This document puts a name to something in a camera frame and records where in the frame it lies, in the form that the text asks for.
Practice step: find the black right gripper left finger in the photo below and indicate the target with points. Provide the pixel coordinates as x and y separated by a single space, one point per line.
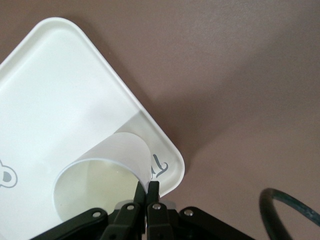
120 225

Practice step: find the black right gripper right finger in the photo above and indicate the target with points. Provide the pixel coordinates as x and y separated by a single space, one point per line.
170 225

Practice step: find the white plastic cup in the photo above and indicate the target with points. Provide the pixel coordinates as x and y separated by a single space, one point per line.
112 150

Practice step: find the white bear print tray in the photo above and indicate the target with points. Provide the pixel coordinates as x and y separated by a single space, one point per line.
62 100

